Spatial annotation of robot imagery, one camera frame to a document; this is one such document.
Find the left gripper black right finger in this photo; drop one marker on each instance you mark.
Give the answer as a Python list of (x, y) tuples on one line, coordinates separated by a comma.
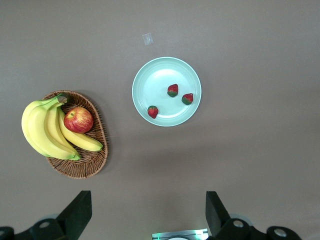
[(216, 215)]

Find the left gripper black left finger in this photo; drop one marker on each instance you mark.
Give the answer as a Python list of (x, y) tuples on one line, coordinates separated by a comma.
[(75, 215)]

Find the red strawberry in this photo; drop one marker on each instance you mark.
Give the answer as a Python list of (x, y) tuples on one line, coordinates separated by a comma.
[(187, 99), (172, 90), (153, 111)]

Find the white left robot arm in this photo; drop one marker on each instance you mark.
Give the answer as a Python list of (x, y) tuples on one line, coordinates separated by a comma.
[(176, 239)]

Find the pale green round plate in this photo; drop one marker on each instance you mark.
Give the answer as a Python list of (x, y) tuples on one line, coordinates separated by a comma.
[(155, 80)]

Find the brown wicker basket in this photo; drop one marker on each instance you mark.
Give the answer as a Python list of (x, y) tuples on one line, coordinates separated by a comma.
[(85, 166)]

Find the red yellow apple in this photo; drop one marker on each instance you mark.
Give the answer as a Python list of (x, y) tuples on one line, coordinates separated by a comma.
[(78, 120)]

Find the yellow banana bunch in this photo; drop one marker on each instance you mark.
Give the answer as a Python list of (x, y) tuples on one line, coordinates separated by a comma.
[(37, 125)]

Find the brown table cover sheet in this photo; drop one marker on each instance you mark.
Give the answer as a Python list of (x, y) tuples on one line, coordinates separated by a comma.
[(250, 50)]

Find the small clear tape piece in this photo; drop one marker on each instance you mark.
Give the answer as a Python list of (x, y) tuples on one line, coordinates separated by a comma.
[(147, 39)]

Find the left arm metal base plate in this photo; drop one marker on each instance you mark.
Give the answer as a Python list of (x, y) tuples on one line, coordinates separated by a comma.
[(190, 233)]

